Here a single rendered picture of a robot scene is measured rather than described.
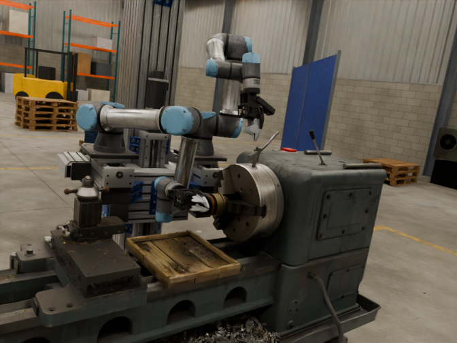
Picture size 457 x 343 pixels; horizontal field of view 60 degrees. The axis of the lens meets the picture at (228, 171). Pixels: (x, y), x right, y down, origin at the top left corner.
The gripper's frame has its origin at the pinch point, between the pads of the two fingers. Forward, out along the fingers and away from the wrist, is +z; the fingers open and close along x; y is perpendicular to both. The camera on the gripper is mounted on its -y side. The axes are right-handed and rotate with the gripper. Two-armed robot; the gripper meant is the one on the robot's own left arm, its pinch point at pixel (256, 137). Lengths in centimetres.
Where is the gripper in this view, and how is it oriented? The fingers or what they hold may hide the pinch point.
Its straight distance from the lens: 169.4
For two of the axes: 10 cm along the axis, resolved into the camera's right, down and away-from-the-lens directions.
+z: 0.2, 10.0, 0.0
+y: -7.9, 0.2, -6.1
